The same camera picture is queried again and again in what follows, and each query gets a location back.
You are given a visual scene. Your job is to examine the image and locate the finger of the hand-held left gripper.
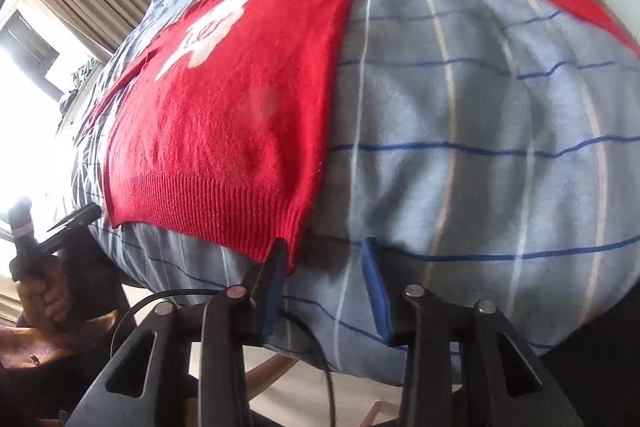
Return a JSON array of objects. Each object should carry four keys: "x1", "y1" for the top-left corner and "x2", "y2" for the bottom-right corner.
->
[
  {"x1": 47, "y1": 203, "x2": 102, "y2": 233},
  {"x1": 36, "y1": 221, "x2": 96, "y2": 256}
]

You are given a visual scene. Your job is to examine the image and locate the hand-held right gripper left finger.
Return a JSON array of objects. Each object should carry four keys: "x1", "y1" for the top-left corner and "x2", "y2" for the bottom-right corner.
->
[{"x1": 60, "y1": 238, "x2": 291, "y2": 427}]

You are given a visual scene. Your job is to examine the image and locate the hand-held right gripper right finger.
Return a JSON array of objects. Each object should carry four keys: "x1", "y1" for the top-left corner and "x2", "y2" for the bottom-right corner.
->
[{"x1": 361, "y1": 236, "x2": 586, "y2": 427}]

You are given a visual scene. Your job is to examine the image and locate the red knit sweater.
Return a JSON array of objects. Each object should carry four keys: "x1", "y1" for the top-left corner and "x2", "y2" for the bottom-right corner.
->
[{"x1": 85, "y1": 0, "x2": 640, "y2": 275}]

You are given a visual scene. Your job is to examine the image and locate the person's left forearm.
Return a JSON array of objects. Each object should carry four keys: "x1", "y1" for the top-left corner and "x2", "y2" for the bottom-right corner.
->
[{"x1": 0, "y1": 314, "x2": 126, "y2": 378}]

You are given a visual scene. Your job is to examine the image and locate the person's left hand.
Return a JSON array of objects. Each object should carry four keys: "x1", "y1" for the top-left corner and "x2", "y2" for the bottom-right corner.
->
[{"x1": 15, "y1": 257, "x2": 72, "y2": 336}]

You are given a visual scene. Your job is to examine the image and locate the light wooden chair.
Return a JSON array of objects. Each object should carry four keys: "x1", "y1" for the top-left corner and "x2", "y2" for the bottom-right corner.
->
[{"x1": 240, "y1": 347, "x2": 401, "y2": 427}]

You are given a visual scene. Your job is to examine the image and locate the blue plaid duvet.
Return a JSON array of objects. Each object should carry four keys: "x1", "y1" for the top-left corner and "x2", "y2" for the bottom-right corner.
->
[{"x1": 70, "y1": 0, "x2": 640, "y2": 388}]

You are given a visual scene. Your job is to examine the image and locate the pile of sundries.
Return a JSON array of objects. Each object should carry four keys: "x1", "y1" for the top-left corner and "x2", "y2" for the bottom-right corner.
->
[{"x1": 60, "y1": 57, "x2": 101, "y2": 112}]

